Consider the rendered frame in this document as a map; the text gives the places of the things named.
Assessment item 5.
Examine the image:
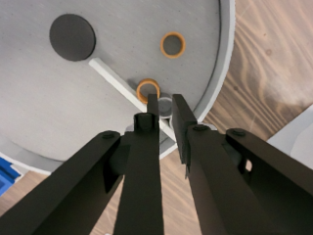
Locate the bronze bushing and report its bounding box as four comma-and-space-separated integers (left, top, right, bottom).
160, 32, 186, 59
137, 78, 159, 104

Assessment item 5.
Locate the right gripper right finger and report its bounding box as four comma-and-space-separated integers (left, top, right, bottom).
172, 94, 313, 235

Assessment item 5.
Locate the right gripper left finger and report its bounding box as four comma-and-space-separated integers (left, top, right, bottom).
0, 94, 165, 235

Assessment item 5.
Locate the blue rectangular tray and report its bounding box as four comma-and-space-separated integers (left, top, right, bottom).
0, 157, 20, 196

